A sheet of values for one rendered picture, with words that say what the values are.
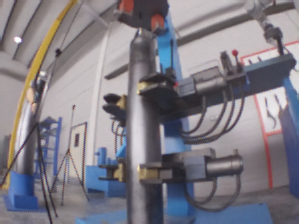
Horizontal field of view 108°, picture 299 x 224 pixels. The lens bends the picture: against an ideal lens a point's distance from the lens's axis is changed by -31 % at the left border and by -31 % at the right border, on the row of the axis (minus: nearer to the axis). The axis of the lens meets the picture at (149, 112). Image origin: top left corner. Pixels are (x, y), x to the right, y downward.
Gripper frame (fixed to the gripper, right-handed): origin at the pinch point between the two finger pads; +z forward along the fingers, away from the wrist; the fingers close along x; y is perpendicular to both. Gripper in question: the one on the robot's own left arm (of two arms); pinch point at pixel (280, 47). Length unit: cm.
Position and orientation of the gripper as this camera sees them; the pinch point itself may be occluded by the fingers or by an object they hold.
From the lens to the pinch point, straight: 109.6
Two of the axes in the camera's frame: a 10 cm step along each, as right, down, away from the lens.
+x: 6.5, -3.0, -7.0
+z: 0.3, 9.3, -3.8
